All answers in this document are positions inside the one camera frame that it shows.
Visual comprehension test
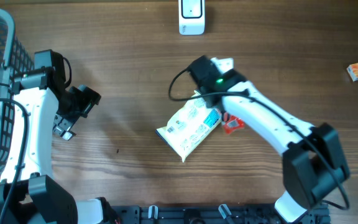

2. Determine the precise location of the yellow snack bag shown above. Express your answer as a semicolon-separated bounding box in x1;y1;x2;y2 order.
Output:
156;98;222;161

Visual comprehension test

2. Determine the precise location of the red snack packet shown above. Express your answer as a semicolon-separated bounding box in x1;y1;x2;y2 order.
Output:
221;112;245;134

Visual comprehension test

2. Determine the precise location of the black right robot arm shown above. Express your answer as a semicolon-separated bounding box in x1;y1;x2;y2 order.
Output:
186;55;350;223

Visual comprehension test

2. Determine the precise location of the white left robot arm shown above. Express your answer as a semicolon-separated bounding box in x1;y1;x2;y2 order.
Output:
0;50;120;223

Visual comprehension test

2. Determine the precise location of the white barcode scanner box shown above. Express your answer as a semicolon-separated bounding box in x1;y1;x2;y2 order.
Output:
178;0;206;35

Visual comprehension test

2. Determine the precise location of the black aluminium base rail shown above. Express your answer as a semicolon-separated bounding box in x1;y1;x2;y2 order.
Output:
104;203;332;224

